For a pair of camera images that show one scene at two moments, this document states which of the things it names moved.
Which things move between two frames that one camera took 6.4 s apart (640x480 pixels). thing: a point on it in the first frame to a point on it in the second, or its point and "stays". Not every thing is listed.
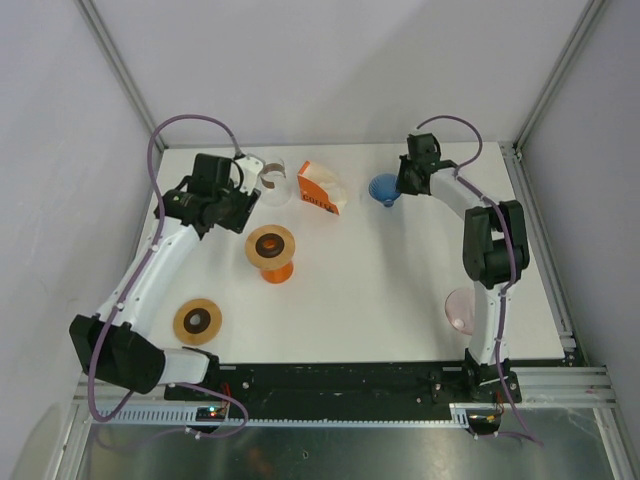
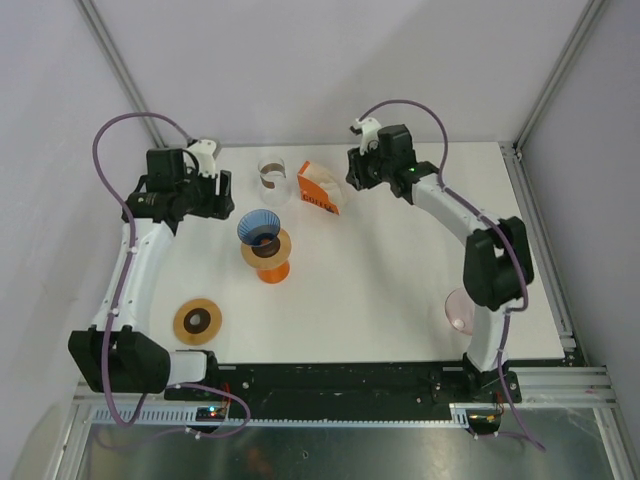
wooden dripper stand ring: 265,261 stays
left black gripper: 236,222 to 217,206
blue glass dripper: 384,188 to 258,227
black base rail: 350,383 stays
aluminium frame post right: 512,151 stays
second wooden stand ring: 209,325 stays
